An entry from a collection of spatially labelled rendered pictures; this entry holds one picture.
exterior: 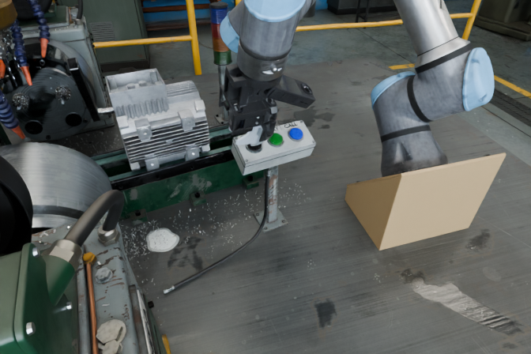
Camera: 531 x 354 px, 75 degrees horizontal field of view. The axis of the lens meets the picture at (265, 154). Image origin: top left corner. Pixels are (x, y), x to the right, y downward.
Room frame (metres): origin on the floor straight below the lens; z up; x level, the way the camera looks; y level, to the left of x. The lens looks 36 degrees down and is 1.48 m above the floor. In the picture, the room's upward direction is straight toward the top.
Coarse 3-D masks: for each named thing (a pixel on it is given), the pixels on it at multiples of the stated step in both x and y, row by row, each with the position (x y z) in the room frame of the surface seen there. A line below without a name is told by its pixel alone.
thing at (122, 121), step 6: (198, 102) 0.74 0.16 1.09; (198, 108) 0.73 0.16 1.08; (204, 108) 0.73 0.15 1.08; (120, 120) 0.66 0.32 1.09; (126, 120) 0.66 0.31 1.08; (120, 126) 0.65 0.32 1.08; (126, 126) 0.66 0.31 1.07; (204, 150) 0.73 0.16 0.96; (132, 168) 0.65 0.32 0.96; (138, 168) 0.66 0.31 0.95
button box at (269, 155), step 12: (300, 120) 0.67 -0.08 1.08; (276, 132) 0.63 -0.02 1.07; (288, 132) 0.63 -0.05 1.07; (264, 144) 0.60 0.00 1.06; (288, 144) 0.61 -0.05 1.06; (300, 144) 0.61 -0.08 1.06; (312, 144) 0.62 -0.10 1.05; (240, 156) 0.57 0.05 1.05; (252, 156) 0.56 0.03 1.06; (264, 156) 0.57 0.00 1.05; (276, 156) 0.58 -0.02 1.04; (288, 156) 0.60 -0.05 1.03; (300, 156) 0.62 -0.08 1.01; (240, 168) 0.57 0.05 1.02; (252, 168) 0.57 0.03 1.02; (264, 168) 0.58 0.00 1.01
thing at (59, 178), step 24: (24, 144) 0.46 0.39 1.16; (48, 144) 0.47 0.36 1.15; (24, 168) 0.39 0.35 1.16; (48, 168) 0.41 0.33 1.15; (72, 168) 0.43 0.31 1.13; (96, 168) 0.48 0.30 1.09; (48, 192) 0.36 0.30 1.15; (72, 192) 0.37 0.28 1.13; (96, 192) 0.41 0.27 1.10; (48, 216) 0.32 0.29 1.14; (72, 216) 0.34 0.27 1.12
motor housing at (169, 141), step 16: (176, 96) 0.74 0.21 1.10; (192, 96) 0.76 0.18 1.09; (176, 112) 0.72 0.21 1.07; (192, 112) 0.73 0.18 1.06; (128, 128) 0.67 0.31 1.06; (160, 128) 0.68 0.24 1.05; (176, 128) 0.69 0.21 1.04; (208, 128) 0.73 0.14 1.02; (128, 144) 0.64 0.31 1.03; (144, 144) 0.66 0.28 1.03; (160, 144) 0.67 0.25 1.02; (176, 144) 0.68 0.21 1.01; (208, 144) 0.72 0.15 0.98; (144, 160) 0.65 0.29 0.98; (160, 160) 0.70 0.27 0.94
